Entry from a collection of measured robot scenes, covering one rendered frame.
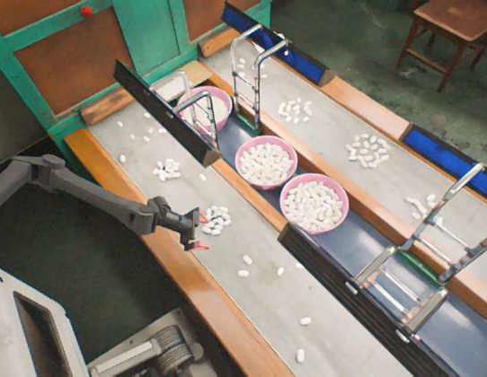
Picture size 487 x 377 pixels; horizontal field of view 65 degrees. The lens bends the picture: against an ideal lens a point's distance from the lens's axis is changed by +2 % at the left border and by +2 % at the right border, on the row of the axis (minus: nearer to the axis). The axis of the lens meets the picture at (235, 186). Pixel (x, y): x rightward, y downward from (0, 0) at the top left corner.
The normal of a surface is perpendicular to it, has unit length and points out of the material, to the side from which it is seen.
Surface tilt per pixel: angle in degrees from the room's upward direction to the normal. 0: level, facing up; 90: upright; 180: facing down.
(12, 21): 90
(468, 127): 0
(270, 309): 0
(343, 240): 0
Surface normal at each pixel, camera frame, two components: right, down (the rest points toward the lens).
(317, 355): -0.06, -0.54
